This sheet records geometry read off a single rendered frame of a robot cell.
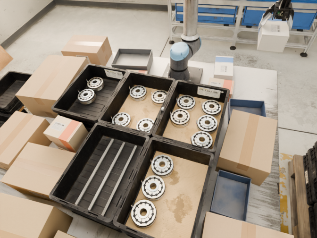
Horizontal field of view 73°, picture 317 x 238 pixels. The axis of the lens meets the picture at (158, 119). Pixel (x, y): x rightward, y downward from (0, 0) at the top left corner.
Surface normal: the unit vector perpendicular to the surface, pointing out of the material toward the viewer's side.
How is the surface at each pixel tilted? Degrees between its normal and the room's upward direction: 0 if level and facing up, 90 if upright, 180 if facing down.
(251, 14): 90
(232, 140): 0
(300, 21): 90
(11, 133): 0
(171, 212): 0
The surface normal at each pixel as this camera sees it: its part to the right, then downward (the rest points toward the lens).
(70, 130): -0.10, -0.60
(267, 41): -0.29, 0.78
